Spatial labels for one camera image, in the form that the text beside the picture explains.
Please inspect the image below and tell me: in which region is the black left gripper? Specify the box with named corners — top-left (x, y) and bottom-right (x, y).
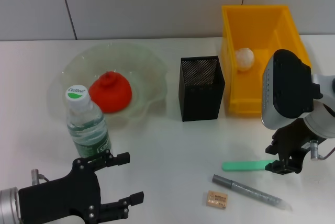
top-left (18, 149), bottom-right (145, 223)

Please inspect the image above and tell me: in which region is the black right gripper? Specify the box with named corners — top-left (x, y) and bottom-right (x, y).
top-left (264, 118), bottom-right (319, 176)

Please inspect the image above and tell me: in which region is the clear bottle with green label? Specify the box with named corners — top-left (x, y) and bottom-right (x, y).
top-left (65, 85), bottom-right (112, 158)

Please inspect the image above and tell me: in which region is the beige eraser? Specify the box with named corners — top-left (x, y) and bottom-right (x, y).
top-left (205, 190), bottom-right (228, 209)

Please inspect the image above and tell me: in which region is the red-orange toy fruit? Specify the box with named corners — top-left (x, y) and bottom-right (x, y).
top-left (88, 71), bottom-right (132, 114)

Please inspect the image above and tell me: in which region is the white paper ball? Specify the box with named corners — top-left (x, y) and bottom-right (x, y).
top-left (234, 48), bottom-right (255, 72)

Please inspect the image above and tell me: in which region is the grey marker pen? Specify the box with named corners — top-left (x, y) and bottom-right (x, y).
top-left (211, 174), bottom-right (293, 211)

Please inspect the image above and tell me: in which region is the wavy green glass fruit plate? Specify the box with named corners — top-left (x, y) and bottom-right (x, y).
top-left (60, 42), bottom-right (168, 128)

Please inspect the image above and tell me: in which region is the black mesh pen holder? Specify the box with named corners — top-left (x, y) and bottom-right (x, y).
top-left (178, 55), bottom-right (226, 122)

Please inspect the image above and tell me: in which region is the yellow plastic bin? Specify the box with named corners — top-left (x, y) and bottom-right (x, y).
top-left (219, 5), bottom-right (313, 118)

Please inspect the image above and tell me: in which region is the right gripper connector cable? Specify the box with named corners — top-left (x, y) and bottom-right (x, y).
top-left (310, 139), bottom-right (335, 162)

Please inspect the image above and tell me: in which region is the gripper connector cable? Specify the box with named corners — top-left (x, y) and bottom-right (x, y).
top-left (30, 169), bottom-right (51, 183)
top-left (310, 139), bottom-right (335, 162)

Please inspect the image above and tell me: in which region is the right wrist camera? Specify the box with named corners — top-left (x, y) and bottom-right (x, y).
top-left (261, 49), bottom-right (323, 130)

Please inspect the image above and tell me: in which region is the left gripper connector cable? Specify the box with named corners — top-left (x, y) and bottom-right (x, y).
top-left (30, 169), bottom-right (51, 183)

